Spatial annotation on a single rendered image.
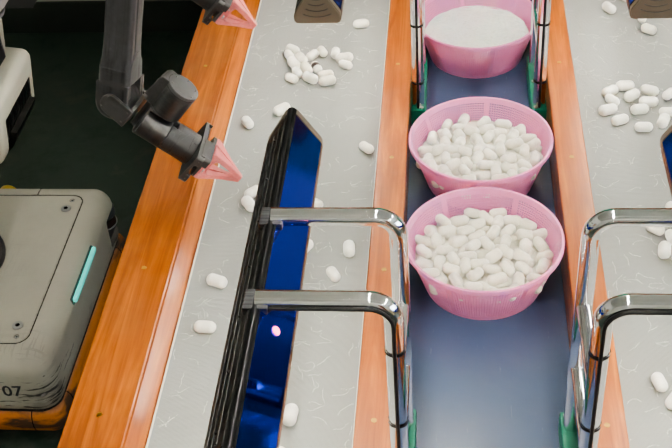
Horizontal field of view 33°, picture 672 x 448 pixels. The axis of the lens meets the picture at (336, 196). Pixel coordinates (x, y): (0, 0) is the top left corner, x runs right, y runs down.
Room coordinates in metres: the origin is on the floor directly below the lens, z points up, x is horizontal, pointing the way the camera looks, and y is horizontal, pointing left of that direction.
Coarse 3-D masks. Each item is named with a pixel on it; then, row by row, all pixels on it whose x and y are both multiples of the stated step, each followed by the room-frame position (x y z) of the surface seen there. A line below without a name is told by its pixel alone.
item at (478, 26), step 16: (448, 16) 2.21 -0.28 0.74; (464, 16) 2.21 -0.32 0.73; (480, 16) 2.20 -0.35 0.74; (496, 16) 2.21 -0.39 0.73; (512, 16) 2.19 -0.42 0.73; (432, 32) 2.15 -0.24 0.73; (448, 32) 2.14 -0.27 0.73; (464, 32) 2.13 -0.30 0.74; (480, 32) 2.14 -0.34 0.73; (496, 32) 2.14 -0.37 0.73; (512, 32) 2.12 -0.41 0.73; (528, 32) 2.13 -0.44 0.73
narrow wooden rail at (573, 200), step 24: (552, 0) 2.19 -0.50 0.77; (552, 24) 2.09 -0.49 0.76; (552, 48) 2.00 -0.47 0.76; (552, 72) 1.91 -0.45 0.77; (552, 96) 1.83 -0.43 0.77; (576, 96) 1.82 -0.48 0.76; (552, 120) 1.75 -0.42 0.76; (576, 120) 1.74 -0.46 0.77; (576, 144) 1.67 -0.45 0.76; (552, 168) 1.69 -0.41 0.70; (576, 168) 1.60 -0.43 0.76; (576, 192) 1.53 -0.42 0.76; (576, 216) 1.47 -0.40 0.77; (576, 240) 1.41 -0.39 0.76; (576, 264) 1.35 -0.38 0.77; (600, 264) 1.35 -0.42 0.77; (600, 288) 1.29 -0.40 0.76; (600, 432) 1.01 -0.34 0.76; (624, 432) 1.01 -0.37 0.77
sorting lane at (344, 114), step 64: (384, 0) 2.29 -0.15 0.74; (256, 64) 2.07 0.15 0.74; (320, 64) 2.05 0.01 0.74; (384, 64) 2.03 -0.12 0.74; (256, 128) 1.84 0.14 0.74; (320, 128) 1.82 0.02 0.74; (320, 192) 1.62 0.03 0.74; (320, 256) 1.45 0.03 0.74; (192, 320) 1.32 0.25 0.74; (320, 320) 1.30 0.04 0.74; (192, 384) 1.18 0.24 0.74; (320, 384) 1.16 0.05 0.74
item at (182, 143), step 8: (176, 128) 1.59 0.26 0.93; (184, 128) 1.60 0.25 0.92; (208, 128) 1.63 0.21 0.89; (168, 136) 1.58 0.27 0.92; (176, 136) 1.58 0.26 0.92; (184, 136) 1.59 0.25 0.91; (192, 136) 1.59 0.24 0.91; (200, 136) 1.61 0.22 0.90; (208, 136) 1.62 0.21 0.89; (160, 144) 1.59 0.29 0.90; (168, 144) 1.58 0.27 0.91; (176, 144) 1.58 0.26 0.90; (184, 144) 1.58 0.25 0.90; (192, 144) 1.58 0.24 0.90; (200, 144) 1.58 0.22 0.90; (168, 152) 1.58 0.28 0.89; (176, 152) 1.58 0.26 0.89; (184, 152) 1.57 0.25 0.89; (192, 152) 1.58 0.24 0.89; (200, 152) 1.56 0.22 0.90; (184, 160) 1.58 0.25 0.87; (192, 160) 1.56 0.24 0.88; (200, 160) 1.55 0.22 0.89; (184, 168) 1.56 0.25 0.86; (184, 176) 1.55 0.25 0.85
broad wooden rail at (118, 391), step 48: (192, 48) 2.11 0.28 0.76; (240, 48) 2.12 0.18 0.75; (144, 192) 1.63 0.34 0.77; (192, 192) 1.62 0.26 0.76; (144, 240) 1.50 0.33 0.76; (192, 240) 1.51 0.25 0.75; (144, 288) 1.38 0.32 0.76; (96, 336) 1.28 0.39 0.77; (144, 336) 1.27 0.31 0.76; (96, 384) 1.18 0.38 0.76; (144, 384) 1.17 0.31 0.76; (96, 432) 1.08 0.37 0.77; (144, 432) 1.09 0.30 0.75
